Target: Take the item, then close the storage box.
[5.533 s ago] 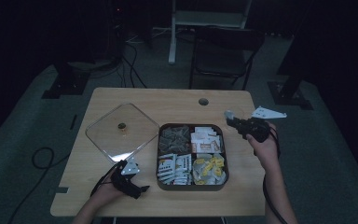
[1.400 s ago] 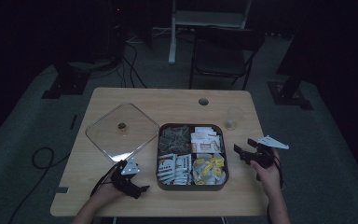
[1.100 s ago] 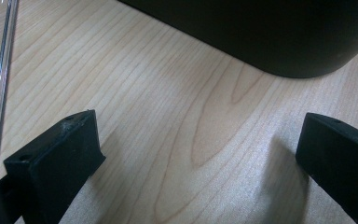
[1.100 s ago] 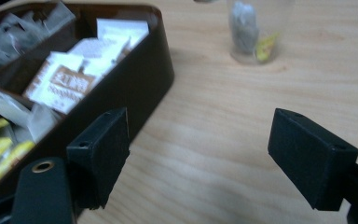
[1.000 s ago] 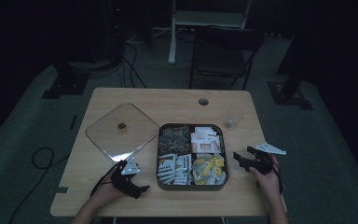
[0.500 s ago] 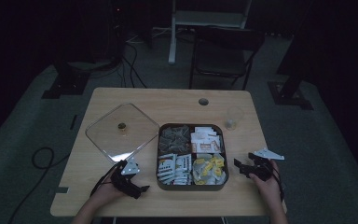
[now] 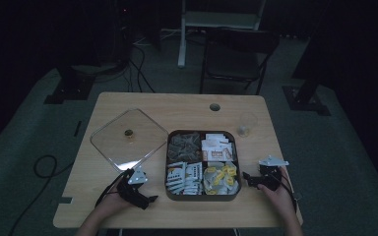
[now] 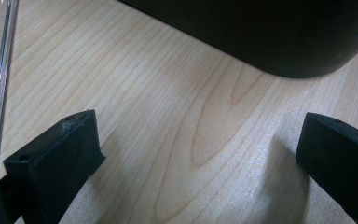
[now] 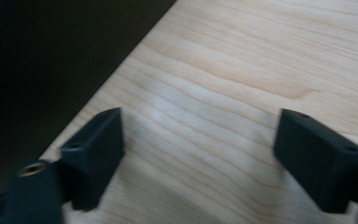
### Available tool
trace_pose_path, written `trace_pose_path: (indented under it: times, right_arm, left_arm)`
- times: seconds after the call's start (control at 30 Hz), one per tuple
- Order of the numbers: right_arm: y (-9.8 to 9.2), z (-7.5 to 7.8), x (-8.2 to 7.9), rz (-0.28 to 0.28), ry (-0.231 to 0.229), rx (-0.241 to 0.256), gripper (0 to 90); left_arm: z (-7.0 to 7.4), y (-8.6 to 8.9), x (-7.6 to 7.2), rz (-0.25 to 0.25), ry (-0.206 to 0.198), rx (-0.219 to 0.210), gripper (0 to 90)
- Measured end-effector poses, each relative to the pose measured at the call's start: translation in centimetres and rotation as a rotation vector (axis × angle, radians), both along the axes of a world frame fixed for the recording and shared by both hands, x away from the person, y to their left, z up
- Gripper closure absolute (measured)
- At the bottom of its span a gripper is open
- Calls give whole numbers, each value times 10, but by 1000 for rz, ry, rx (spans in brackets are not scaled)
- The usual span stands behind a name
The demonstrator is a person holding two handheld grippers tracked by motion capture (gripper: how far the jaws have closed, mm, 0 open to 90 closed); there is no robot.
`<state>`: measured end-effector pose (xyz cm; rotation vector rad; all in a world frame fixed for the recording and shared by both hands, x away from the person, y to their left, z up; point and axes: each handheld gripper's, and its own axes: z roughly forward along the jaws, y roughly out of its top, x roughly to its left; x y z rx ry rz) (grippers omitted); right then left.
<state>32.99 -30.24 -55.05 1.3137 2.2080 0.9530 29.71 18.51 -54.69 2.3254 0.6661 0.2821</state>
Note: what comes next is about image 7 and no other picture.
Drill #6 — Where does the person's left hand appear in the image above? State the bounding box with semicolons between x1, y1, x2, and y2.
94;179;136;215

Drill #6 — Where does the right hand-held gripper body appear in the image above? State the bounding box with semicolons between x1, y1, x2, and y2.
258;154;290;192

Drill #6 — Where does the person's right hand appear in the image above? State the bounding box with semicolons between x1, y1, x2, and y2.
257;166;297;218

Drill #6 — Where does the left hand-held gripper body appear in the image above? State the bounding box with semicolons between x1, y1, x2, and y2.
115;166;150;206

